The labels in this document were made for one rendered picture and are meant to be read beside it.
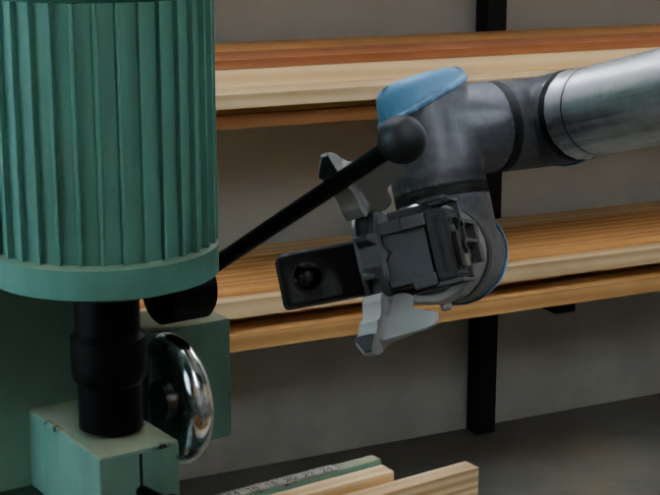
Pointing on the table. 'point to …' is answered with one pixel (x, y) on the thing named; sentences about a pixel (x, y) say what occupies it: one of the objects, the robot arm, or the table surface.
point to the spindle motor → (107, 148)
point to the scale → (280, 480)
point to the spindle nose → (108, 366)
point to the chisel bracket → (97, 456)
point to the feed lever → (164, 309)
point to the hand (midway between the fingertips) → (335, 255)
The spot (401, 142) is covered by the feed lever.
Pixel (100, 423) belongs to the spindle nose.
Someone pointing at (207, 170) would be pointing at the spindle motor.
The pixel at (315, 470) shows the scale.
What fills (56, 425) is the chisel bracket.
